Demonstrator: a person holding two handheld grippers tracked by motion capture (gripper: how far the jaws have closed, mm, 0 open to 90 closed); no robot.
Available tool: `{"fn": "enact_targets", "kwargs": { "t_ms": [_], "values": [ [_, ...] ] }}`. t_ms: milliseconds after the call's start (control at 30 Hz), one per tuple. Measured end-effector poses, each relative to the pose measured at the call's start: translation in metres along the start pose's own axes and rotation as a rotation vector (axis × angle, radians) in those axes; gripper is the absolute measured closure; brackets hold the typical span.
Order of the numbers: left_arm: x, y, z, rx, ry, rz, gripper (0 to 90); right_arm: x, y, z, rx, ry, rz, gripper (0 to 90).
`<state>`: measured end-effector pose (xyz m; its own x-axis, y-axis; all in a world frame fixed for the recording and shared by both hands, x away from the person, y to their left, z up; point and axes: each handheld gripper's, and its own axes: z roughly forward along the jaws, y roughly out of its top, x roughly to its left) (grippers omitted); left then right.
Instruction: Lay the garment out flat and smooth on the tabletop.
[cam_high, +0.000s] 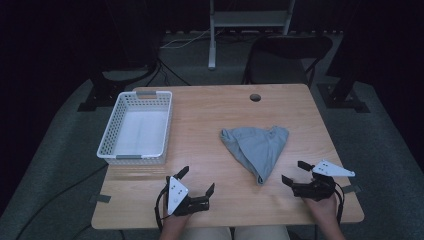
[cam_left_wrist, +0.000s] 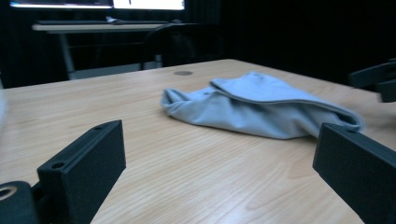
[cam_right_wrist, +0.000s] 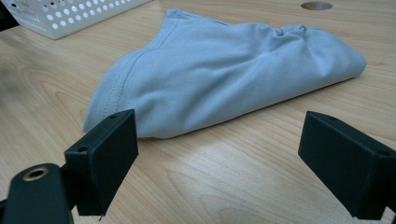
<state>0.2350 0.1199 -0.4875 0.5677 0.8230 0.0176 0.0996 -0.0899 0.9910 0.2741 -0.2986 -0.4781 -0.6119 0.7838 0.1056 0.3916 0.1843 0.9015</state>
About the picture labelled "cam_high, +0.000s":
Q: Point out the grey tape piece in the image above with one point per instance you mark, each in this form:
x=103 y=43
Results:
x=351 y=189
x=100 y=198

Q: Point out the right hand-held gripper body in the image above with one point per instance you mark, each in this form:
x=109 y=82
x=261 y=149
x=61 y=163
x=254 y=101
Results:
x=316 y=186

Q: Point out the light blue printed t-shirt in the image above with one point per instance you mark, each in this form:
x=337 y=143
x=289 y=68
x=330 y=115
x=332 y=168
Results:
x=255 y=150

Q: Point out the black stand with flat base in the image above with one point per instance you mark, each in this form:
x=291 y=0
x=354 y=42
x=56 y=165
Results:
x=106 y=90
x=343 y=95

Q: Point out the person's left hand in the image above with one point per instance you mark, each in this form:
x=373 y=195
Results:
x=173 y=221

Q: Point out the black folding chair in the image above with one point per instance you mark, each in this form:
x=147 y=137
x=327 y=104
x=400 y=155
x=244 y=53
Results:
x=290 y=50

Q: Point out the grey metal stand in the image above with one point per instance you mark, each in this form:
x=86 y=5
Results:
x=246 y=18

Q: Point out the person's right hand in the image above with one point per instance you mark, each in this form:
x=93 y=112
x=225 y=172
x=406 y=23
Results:
x=321 y=208

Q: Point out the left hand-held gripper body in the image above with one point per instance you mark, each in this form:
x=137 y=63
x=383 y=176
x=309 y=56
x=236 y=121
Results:
x=176 y=195

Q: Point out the white perforated plastic basket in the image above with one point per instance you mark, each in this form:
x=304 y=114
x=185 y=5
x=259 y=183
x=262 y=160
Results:
x=140 y=130

